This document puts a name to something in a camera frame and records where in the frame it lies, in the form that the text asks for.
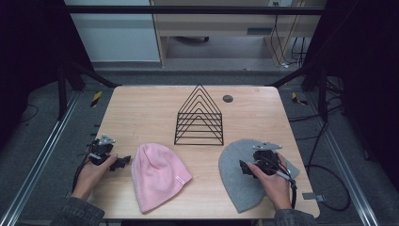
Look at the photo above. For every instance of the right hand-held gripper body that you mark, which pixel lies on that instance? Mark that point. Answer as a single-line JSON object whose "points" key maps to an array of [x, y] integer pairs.
{"points": [[266, 158]]}

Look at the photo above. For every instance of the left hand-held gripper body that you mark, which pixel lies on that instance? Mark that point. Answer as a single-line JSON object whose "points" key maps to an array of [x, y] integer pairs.
{"points": [[102, 150]]}

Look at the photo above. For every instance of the grey knit beanie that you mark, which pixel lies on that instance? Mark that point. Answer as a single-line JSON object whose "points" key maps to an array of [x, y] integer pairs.
{"points": [[235, 183]]}

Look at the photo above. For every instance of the pink knit beanie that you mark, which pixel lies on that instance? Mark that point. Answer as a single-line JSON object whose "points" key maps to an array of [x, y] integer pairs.
{"points": [[153, 175]]}

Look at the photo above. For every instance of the person's left hand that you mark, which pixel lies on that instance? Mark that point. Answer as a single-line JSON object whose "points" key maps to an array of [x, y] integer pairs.
{"points": [[91, 177]]}

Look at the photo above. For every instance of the person's right hand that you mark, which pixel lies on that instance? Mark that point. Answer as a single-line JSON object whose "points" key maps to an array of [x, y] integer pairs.
{"points": [[276, 188]]}

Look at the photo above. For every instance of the grey tape tab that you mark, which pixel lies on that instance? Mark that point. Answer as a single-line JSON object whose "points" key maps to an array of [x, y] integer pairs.
{"points": [[313, 196]]}

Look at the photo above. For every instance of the grey round table grommet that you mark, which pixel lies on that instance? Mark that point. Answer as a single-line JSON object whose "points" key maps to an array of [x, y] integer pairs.
{"points": [[228, 99]]}

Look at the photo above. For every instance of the black metal stand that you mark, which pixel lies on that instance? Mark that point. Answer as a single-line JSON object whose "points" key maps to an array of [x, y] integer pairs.
{"points": [[62, 94], [322, 94]]}

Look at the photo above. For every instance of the dark curtain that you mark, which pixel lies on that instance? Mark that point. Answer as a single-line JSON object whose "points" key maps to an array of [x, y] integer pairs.
{"points": [[28, 62], [363, 78]]}

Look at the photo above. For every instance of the white cabinet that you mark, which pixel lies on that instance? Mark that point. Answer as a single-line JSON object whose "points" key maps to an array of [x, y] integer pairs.
{"points": [[116, 34]]}

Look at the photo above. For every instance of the dark oblong object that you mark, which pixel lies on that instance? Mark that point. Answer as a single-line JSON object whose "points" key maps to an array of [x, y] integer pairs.
{"points": [[191, 39]]}

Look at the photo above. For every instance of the light wooden desk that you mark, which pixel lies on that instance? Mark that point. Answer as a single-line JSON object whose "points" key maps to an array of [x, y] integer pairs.
{"points": [[219, 26]]}

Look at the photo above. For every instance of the aluminium floor rail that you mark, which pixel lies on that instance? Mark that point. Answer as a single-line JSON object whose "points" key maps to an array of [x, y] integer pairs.
{"points": [[339, 158], [40, 157]]}

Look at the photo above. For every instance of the black horizontal frame bar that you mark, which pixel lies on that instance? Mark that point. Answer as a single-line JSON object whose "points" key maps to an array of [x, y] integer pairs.
{"points": [[194, 10]]}

